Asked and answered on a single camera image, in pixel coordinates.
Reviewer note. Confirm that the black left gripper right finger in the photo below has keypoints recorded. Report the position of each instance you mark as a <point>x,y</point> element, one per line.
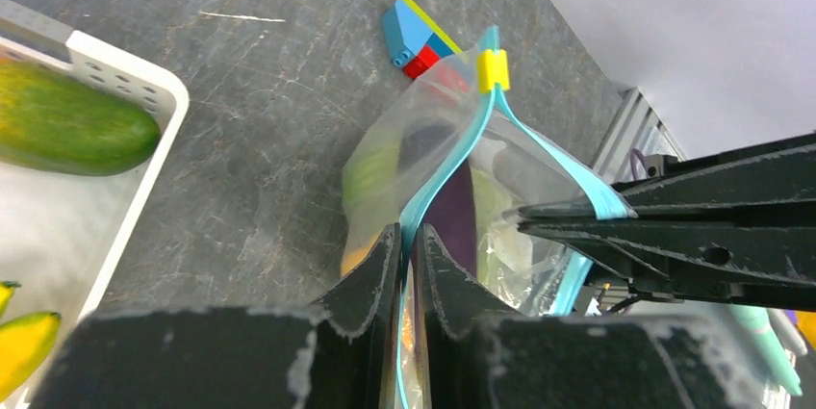
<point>481,353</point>

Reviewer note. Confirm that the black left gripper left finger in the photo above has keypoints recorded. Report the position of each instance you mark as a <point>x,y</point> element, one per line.
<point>337,352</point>

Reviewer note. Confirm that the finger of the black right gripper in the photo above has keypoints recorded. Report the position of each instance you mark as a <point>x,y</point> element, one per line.
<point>772,182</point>
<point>705,261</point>

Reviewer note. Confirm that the orange toy bell pepper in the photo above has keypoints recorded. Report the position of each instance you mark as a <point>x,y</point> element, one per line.
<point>354,257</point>

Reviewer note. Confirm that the green toy cabbage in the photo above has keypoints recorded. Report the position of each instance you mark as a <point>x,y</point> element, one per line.
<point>496,240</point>

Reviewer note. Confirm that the green toy pear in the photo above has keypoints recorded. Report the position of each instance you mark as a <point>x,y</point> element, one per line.
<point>368,183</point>

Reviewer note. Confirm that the clear zip top bag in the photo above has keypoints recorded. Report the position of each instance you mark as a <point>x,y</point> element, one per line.
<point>468,90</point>

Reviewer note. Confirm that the purple toy eggplant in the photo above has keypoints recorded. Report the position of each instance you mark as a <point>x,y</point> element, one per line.
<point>452,212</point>

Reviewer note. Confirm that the red green toy mango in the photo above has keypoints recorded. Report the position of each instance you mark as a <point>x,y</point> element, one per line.
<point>52,122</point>

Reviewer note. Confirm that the white plastic basket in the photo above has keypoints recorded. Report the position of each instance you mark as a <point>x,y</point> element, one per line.
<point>62,235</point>

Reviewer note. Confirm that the blue yellow toy block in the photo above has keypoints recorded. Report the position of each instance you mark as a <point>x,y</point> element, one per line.
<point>414,41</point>

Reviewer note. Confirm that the yellow toy banana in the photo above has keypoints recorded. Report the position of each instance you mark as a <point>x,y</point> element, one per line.
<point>26,342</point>

